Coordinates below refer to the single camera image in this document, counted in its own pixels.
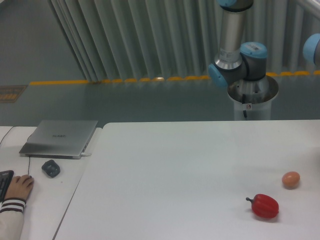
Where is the person's right hand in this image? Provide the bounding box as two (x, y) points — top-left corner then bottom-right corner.
(4, 174), (35, 201)

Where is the cream striped sleeve forearm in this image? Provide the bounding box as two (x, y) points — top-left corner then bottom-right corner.
(0, 198), (26, 240)

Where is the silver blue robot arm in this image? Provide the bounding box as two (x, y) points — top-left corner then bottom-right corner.
(208, 0), (268, 88)

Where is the red toy pepper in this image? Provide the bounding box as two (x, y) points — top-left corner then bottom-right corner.
(245, 193), (279, 219)

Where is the black keyboard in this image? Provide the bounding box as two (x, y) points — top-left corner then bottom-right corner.
(0, 170), (15, 202)

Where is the silver closed laptop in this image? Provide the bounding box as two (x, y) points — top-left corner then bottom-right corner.
(19, 120), (98, 159)

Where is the white laptop dongle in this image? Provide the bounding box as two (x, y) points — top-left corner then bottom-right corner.
(81, 152), (92, 157)

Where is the pale pleated curtain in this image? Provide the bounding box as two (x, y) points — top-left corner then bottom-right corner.
(49, 0), (320, 82)

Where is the brown egg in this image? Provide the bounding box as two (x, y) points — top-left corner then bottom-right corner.
(281, 171), (301, 188)

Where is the black mouse cable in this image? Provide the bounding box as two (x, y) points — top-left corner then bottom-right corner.
(26, 131), (38, 176)

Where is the black cable at left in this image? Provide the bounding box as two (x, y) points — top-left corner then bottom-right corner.
(0, 125), (16, 146)

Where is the black pedestal cable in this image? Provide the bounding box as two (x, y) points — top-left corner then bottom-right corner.
(241, 93), (248, 120)

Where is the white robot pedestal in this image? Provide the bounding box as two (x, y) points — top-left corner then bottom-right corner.
(227, 75), (279, 121)

